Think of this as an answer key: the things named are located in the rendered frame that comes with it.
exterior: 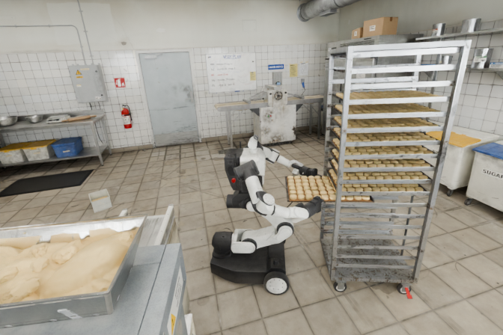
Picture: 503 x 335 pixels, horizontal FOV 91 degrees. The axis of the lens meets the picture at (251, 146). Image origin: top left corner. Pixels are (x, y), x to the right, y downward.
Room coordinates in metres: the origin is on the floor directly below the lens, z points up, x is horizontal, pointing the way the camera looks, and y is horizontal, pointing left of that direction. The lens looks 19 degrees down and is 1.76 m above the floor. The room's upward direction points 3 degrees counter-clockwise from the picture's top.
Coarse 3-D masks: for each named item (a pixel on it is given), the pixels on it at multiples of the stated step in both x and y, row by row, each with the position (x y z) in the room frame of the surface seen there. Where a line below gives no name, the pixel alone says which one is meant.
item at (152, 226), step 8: (144, 224) 1.30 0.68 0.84; (152, 224) 1.29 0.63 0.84; (160, 224) 1.29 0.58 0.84; (176, 224) 1.37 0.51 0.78; (144, 232) 1.23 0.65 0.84; (152, 232) 1.22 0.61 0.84; (168, 232) 1.21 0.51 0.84; (176, 232) 1.33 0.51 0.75; (144, 240) 1.15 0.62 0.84; (152, 240) 1.15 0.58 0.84; (168, 240) 1.16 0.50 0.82; (176, 240) 1.30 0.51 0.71; (184, 296) 1.26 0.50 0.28; (184, 304) 1.23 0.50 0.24; (184, 312) 1.20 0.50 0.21
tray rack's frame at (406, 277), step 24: (360, 48) 1.47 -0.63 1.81; (384, 48) 1.46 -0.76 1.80; (408, 48) 1.44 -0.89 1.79; (432, 48) 1.70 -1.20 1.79; (456, 72) 1.44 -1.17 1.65; (456, 96) 1.42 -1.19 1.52; (432, 192) 1.42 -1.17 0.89; (360, 240) 1.87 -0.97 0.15; (384, 240) 1.86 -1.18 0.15; (384, 264) 1.58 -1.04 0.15; (408, 288) 1.41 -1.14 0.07
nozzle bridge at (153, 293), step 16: (144, 256) 0.65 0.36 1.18; (160, 256) 0.64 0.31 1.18; (176, 256) 0.64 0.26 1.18; (144, 272) 0.58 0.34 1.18; (160, 272) 0.58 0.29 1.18; (176, 272) 0.60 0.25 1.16; (128, 288) 0.53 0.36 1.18; (144, 288) 0.53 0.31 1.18; (160, 288) 0.52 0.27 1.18; (176, 288) 0.57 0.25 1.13; (128, 304) 0.48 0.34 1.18; (144, 304) 0.48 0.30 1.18; (160, 304) 0.47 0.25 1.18; (176, 304) 0.54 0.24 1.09; (64, 320) 0.44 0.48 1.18; (80, 320) 0.44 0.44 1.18; (96, 320) 0.44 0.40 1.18; (112, 320) 0.44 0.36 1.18; (128, 320) 0.44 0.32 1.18; (144, 320) 0.43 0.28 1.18; (160, 320) 0.43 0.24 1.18; (176, 320) 0.52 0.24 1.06
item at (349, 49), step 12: (348, 48) 1.48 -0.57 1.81; (348, 60) 1.47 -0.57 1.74; (348, 72) 1.47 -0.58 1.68; (348, 84) 1.47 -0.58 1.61; (348, 96) 1.47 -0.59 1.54; (348, 108) 1.47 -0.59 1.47; (336, 192) 1.49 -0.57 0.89; (336, 204) 1.48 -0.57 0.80; (336, 216) 1.47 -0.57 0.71; (336, 228) 1.47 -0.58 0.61; (336, 240) 1.47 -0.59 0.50; (336, 252) 1.47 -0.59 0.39
